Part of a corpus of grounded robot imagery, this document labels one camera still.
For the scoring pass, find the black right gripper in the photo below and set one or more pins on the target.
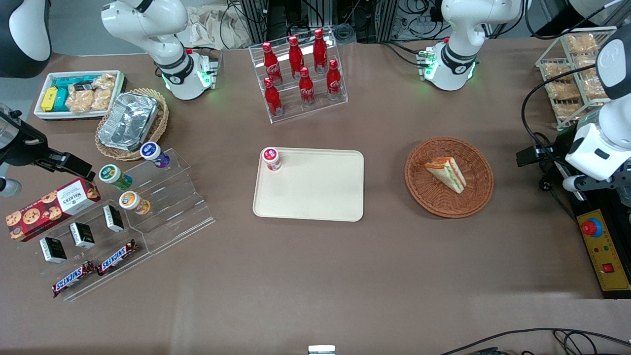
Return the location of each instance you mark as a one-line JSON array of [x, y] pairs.
[[22, 149]]

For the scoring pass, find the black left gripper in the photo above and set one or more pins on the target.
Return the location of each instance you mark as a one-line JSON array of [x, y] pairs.
[[555, 151]]

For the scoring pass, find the triangle sandwich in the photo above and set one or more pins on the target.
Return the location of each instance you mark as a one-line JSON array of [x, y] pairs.
[[448, 173]]

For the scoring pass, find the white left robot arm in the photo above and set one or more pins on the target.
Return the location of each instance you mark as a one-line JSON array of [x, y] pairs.
[[461, 29]]

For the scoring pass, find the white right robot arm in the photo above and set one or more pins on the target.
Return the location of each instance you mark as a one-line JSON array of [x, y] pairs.
[[148, 24]]

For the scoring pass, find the oval tan wicker basket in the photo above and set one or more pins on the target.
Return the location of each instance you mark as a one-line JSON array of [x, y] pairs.
[[160, 121]]

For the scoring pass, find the round brown wicker basket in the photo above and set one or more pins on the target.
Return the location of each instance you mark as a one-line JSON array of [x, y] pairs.
[[434, 197]]

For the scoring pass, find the beige plastic tray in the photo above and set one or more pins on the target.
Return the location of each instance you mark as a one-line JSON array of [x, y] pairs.
[[315, 190]]

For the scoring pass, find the cup with green lid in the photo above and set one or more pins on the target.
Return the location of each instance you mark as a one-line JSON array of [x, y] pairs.
[[113, 176]]

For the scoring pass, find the red Walkers cookie box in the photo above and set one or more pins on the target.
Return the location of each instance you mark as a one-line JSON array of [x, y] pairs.
[[49, 209]]

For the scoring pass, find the packaged bread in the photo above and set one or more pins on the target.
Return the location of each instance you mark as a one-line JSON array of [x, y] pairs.
[[569, 111], [557, 70], [594, 88], [581, 43], [562, 90], [586, 61]]

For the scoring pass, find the clear bag of cookies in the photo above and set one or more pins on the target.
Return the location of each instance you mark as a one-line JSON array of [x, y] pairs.
[[103, 91], [80, 101]]

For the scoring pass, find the teal snack box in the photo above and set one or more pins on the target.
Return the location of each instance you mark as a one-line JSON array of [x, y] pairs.
[[71, 81], [61, 99]]

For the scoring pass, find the yellow snack box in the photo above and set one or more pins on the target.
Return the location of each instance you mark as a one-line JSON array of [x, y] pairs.
[[49, 99]]

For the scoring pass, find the small black white box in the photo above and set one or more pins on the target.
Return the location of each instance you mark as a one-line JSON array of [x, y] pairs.
[[82, 235], [52, 250], [113, 218]]

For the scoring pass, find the aluminium foil container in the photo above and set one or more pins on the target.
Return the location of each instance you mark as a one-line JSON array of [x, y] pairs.
[[127, 121]]

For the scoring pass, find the cup with orange lid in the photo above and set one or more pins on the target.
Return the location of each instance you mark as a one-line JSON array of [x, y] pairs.
[[133, 202]]

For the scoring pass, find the cup with purple lid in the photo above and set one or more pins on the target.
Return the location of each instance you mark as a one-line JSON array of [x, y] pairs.
[[153, 153]]

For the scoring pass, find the white plastic bin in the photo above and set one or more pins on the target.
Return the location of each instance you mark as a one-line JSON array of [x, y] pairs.
[[42, 81]]

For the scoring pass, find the Snickers chocolate bar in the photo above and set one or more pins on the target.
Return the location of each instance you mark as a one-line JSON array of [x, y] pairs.
[[73, 279], [117, 257]]

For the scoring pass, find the clear acrylic stepped stand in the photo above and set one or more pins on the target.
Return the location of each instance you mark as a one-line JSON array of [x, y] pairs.
[[172, 207]]

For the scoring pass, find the yellow emergency stop control box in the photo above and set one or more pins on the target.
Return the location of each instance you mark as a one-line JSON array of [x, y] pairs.
[[604, 251]]

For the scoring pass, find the white cup red lid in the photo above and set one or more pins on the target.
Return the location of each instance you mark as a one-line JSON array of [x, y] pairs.
[[271, 159]]

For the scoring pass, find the crumpled beige cloth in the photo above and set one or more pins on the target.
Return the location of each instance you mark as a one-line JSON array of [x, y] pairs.
[[217, 27]]

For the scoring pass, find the red cola bottle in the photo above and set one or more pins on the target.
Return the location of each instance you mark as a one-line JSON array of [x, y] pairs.
[[306, 88], [333, 80], [270, 61], [320, 49], [296, 56], [272, 98]]

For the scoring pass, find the clear acrylic bottle rack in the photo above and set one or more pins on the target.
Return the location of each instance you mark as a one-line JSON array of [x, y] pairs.
[[315, 106]]

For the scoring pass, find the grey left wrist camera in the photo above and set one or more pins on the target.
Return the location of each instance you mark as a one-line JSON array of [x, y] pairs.
[[577, 183]]

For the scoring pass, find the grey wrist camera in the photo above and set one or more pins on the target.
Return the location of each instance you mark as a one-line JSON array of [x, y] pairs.
[[9, 187], [577, 183]]

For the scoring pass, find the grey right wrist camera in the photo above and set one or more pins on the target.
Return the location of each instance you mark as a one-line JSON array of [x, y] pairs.
[[9, 187]]

